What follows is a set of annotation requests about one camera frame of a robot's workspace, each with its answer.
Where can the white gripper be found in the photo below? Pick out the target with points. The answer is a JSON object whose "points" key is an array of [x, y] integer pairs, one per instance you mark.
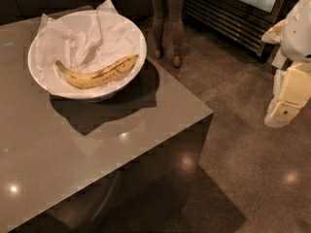
{"points": [[298, 33]]}

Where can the white crumpled paper liner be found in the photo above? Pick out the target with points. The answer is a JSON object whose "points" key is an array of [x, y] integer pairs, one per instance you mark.
{"points": [[74, 42]]}

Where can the black glass door refrigerator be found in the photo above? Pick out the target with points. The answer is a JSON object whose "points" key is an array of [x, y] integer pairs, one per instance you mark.
{"points": [[243, 21]]}

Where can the yellow ripe banana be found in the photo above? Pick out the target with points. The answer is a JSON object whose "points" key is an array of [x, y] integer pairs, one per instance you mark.
{"points": [[100, 77]]}

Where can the white bowl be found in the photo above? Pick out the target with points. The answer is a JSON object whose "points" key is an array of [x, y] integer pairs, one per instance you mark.
{"points": [[129, 33]]}

